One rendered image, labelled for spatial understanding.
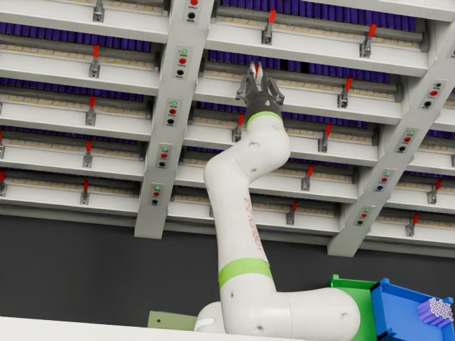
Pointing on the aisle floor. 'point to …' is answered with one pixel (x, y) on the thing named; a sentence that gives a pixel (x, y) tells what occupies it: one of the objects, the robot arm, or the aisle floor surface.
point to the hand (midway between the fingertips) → (255, 72)
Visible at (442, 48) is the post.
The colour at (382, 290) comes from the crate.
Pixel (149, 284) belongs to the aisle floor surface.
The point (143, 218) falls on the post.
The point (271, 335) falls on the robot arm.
